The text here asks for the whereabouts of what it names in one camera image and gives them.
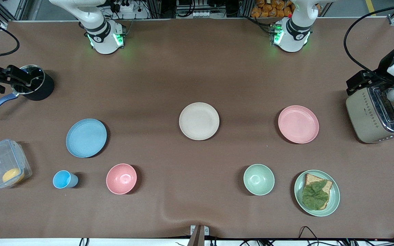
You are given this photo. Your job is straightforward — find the pink plate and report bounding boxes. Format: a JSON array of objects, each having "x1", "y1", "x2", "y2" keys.
[{"x1": 278, "y1": 105, "x2": 320, "y2": 144}]

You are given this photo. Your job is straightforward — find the blue plate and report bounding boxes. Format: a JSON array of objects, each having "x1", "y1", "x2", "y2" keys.
[{"x1": 66, "y1": 118, "x2": 108, "y2": 159}]

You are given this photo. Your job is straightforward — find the beige and chrome toaster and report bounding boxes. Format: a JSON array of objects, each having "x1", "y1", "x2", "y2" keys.
[{"x1": 346, "y1": 84, "x2": 394, "y2": 144}]

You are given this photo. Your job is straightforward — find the yellow round food piece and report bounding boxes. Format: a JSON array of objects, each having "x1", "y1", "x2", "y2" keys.
[{"x1": 2, "y1": 168, "x2": 25, "y2": 185}]

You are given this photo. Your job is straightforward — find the brown bread slice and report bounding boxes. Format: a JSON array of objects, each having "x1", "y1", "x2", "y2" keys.
[{"x1": 303, "y1": 173, "x2": 333, "y2": 210}]

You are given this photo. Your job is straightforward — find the blue cup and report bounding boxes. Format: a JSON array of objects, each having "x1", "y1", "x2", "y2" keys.
[{"x1": 52, "y1": 170, "x2": 79, "y2": 189}]

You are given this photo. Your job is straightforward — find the green plate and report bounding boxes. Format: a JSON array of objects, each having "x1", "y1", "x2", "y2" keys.
[{"x1": 294, "y1": 169, "x2": 340, "y2": 217}]

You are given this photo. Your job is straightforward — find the pile of orange packets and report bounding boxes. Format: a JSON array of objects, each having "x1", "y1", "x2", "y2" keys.
[{"x1": 250, "y1": 0, "x2": 294, "y2": 18}]

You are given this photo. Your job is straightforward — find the green lettuce leaf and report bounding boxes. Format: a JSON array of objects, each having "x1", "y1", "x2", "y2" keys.
[{"x1": 301, "y1": 180, "x2": 330, "y2": 210}]

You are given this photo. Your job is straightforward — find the white power strip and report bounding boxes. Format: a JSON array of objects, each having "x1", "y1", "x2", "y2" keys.
[{"x1": 108, "y1": 1, "x2": 136, "y2": 13}]

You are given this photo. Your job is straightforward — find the green bowl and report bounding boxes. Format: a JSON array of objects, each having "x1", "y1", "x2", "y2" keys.
[{"x1": 243, "y1": 164, "x2": 275, "y2": 196}]

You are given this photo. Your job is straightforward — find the pink bowl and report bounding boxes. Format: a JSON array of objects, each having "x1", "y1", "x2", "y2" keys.
[{"x1": 106, "y1": 163, "x2": 137, "y2": 195}]

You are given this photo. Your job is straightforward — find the beige plate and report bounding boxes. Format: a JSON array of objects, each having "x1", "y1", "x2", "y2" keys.
[{"x1": 179, "y1": 102, "x2": 220, "y2": 141}]

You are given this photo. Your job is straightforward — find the brown table cloth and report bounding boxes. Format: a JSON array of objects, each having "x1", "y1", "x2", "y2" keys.
[{"x1": 0, "y1": 18, "x2": 394, "y2": 240}]

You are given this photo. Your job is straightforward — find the black saucepan with blue handle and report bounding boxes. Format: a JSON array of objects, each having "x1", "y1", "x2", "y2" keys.
[{"x1": 0, "y1": 65, "x2": 55, "y2": 118}]

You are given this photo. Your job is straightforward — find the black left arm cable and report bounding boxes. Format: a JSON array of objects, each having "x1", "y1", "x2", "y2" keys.
[{"x1": 343, "y1": 1, "x2": 394, "y2": 74}]

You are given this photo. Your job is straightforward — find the black looped floor cable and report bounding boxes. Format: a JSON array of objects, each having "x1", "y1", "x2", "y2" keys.
[{"x1": 298, "y1": 225, "x2": 324, "y2": 246}]

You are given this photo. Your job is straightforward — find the metal table edge bracket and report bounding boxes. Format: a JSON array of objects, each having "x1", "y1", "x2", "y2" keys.
[{"x1": 190, "y1": 224, "x2": 210, "y2": 246}]

